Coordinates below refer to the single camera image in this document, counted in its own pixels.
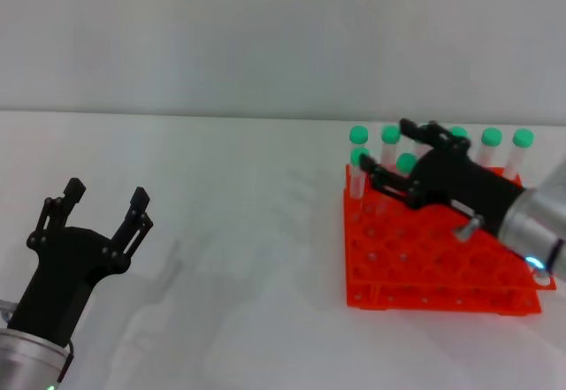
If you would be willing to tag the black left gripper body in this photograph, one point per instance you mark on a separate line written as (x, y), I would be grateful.
(62, 275)

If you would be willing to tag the silver mount bolt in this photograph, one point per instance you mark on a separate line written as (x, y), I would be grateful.
(468, 228)

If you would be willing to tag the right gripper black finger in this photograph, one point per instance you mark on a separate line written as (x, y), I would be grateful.
(438, 135)
(389, 182)

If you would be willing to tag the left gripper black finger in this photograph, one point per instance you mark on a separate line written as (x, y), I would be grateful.
(48, 217)
(132, 231)

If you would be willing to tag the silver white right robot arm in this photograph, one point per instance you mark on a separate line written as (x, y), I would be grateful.
(539, 222)

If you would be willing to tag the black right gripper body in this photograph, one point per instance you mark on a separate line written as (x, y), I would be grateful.
(460, 178)

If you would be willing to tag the orange plastic test tube rack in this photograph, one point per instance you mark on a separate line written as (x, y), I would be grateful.
(420, 253)

